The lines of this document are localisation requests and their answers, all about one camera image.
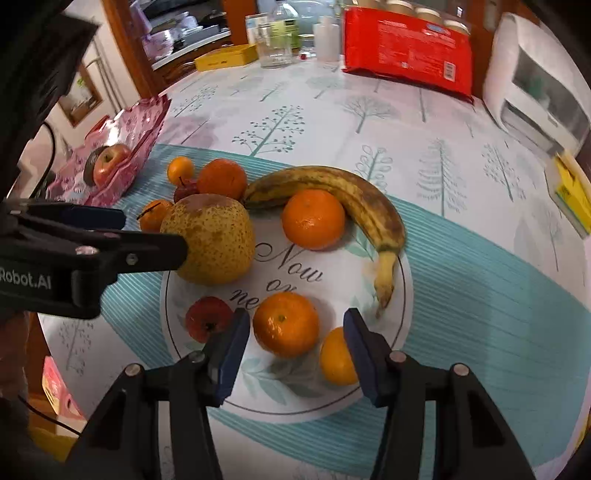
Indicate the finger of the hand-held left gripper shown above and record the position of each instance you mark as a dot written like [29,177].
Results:
[92,217]
[152,249]

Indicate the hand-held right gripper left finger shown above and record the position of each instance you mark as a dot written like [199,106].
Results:
[233,350]

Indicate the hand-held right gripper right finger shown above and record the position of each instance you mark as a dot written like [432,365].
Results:
[360,350]

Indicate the speckled yellow pear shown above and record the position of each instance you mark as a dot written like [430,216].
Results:
[217,240]

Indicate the pink plastic fruit tray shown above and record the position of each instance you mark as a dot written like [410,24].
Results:
[138,129]

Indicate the large orange mandarin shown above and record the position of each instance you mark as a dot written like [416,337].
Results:
[314,219]

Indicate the spotted ripe banana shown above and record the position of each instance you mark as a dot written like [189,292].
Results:
[355,194]

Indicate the dark avocado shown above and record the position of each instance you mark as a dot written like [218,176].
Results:
[88,168]

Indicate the red apple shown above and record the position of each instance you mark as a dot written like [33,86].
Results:
[113,164]

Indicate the pink packet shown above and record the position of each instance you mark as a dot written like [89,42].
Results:
[55,383]

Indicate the wooden kitchen cabinet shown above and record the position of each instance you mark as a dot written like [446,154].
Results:
[184,69]

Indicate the yellow tin box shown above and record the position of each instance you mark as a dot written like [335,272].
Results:
[226,57]

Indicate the tree print tablecloth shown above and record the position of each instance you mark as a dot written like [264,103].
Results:
[323,101]

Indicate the clear glass jar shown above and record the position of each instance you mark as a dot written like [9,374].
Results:
[276,53]

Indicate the white blue carton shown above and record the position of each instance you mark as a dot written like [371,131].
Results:
[255,27]

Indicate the small clear glass cup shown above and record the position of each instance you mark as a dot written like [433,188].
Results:
[307,45]

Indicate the green label glass bottle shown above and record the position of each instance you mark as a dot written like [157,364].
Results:
[290,32]

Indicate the white plastic squeeze bottle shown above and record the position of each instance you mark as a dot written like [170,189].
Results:
[327,44]

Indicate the red plastic packet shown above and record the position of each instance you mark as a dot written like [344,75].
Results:
[406,50]

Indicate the beige lidded jar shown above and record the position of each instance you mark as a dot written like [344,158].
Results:
[428,13]
[401,5]
[369,3]
[456,25]

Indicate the white countertop appliance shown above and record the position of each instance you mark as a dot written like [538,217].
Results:
[508,55]

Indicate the large wooden framed wall niche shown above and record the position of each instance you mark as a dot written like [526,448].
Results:
[85,99]

